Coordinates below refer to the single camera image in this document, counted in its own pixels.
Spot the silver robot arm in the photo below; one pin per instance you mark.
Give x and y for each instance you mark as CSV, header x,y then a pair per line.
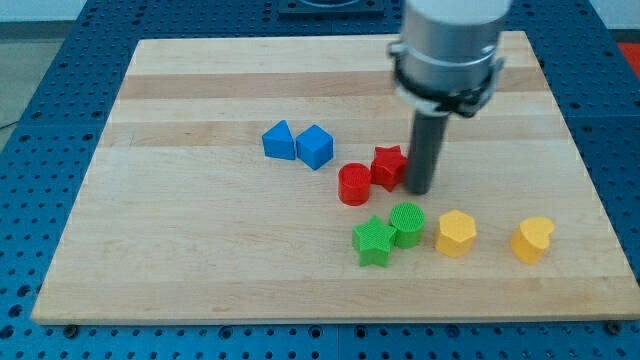
x,y
445,59

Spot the yellow hexagon block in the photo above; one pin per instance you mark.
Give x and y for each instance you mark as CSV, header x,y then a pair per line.
x,y
455,233

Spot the yellow heart block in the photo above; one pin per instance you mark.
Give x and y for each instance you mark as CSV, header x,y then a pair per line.
x,y
531,239

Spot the blue cube block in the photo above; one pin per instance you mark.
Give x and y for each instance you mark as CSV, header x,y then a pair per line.
x,y
314,147

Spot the red cylinder block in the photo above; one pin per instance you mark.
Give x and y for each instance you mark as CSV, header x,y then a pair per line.
x,y
354,180

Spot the blue triangle block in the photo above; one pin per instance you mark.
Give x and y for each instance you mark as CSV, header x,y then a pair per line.
x,y
278,142

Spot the red star block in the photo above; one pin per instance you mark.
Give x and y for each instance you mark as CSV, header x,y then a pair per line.
x,y
388,167

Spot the wooden board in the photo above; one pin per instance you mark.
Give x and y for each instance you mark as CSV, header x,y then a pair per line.
x,y
182,219

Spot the green star block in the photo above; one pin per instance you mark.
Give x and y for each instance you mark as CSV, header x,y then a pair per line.
x,y
373,240

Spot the green cylinder block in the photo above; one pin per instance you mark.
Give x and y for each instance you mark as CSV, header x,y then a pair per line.
x,y
409,220

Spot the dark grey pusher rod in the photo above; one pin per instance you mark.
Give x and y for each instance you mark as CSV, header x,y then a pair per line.
x,y
427,137

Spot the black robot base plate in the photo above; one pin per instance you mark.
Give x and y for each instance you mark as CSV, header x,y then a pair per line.
x,y
289,9

